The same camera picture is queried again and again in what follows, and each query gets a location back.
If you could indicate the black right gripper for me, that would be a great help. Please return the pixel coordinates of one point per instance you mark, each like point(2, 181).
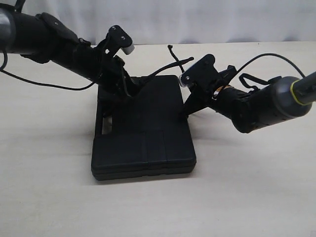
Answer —
point(219, 94)

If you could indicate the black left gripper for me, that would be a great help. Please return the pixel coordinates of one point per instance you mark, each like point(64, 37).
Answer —
point(113, 79)

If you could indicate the black plastic carrying case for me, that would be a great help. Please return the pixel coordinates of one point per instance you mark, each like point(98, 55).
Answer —
point(145, 136)

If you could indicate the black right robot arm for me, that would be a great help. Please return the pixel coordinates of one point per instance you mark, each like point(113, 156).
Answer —
point(267, 103)

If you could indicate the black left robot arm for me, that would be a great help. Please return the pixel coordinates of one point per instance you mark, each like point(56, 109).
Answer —
point(43, 38)

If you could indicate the white curtain backdrop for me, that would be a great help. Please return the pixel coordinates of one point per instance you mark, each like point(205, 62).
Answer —
point(185, 21)

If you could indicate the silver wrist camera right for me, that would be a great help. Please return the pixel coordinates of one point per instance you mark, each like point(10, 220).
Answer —
point(202, 73)

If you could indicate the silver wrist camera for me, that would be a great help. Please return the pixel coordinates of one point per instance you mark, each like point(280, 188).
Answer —
point(202, 73)
point(121, 39)

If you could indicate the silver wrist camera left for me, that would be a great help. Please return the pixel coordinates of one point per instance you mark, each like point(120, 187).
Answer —
point(121, 39)

